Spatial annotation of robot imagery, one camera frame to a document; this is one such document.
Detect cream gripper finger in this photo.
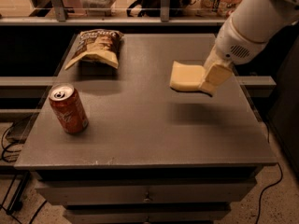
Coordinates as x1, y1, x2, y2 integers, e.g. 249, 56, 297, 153
204, 45, 232, 69
198, 63, 233, 94

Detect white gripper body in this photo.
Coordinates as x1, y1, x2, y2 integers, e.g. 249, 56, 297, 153
215, 18, 267, 65

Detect yellow sponge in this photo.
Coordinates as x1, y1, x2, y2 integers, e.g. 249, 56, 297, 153
170, 61, 215, 95

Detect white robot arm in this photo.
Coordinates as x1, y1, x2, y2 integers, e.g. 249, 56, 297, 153
198, 0, 299, 95

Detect black bag on shelf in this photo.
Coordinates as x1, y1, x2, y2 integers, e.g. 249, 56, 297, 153
126, 0, 197, 17

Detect brown chip bag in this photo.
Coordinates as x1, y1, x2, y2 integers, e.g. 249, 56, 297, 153
64, 29, 123, 70

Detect grey drawer cabinet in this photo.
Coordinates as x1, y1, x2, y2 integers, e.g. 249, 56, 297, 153
16, 34, 276, 210

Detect upper grey drawer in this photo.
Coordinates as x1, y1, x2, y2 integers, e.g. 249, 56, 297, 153
36, 178, 256, 206

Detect grey drawer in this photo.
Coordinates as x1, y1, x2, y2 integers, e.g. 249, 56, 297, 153
64, 204, 231, 224
36, 178, 256, 206

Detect clear plastic container on shelf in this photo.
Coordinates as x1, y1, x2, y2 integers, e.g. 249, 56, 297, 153
80, 0, 116, 17

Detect red soda can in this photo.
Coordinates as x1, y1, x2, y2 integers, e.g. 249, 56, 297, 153
49, 83, 89, 133

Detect lower grey drawer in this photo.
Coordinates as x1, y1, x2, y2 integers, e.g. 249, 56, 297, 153
64, 204, 231, 224

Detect grey metal shelf rail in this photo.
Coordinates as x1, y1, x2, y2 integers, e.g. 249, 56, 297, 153
0, 0, 226, 27

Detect black cables on left floor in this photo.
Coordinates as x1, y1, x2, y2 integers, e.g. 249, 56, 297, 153
0, 115, 48, 224

